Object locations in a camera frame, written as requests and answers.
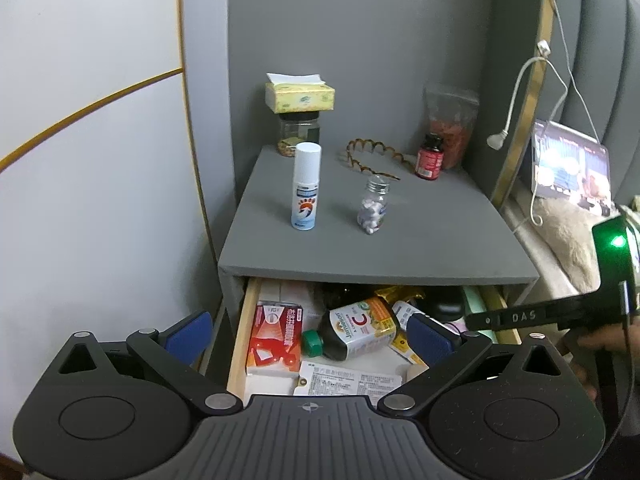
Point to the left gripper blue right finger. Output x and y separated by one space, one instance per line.
430 340

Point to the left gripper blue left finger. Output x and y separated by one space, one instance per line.
189 338

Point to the wooden top drawer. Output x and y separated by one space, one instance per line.
315 299

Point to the person's right hand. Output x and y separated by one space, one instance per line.
599 359

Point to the yellow sachet packets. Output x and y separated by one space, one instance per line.
401 347

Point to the cream fluffy blanket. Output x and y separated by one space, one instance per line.
557 237

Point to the gold foil packet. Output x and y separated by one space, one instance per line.
391 294

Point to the green flat box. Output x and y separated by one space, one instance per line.
476 297

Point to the red and white medicine box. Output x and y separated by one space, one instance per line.
275 347

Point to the vitamin C bottle green cap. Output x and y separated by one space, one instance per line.
350 331

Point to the tablet with lit screen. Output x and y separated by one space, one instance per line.
568 165

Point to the grey bedside nightstand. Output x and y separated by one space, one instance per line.
390 228

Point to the small clear pill bottle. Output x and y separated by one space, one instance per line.
373 205

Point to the red supplement bottle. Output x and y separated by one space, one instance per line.
430 157

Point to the brown wavy headband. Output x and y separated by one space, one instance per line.
377 158

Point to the clear bag of red snacks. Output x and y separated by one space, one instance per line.
451 114

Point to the white spray bottle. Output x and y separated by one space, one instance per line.
306 179

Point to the clear glass jar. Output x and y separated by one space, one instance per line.
296 128

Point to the yellow tissue box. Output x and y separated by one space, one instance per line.
298 94

